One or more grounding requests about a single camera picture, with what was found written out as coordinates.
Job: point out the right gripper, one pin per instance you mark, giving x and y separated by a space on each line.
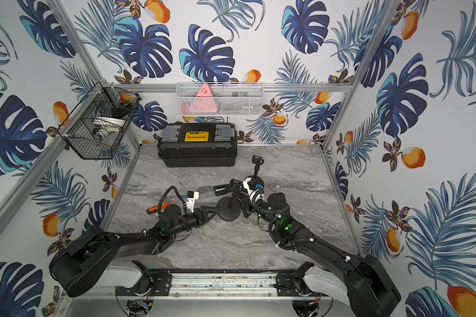
246 206

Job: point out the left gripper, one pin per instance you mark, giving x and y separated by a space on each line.
198 216

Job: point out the black round stand base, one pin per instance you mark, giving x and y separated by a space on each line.
224 213

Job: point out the black stand pole with clip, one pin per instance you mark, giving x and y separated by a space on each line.
258 162

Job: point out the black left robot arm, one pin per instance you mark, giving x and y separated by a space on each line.
79 266

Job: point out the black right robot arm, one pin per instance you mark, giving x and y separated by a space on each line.
369 288

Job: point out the black plastic toolbox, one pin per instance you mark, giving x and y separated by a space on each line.
198 145

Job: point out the pink triangular object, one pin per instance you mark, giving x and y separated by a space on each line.
202 103

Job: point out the orange handled screwdriver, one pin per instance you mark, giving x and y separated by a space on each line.
156 208

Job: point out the aluminium front rail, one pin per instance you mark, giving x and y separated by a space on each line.
219 284

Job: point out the white mesh wall basket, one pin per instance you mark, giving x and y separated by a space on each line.
232 98

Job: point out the black wire basket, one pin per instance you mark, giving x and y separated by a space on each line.
104 116

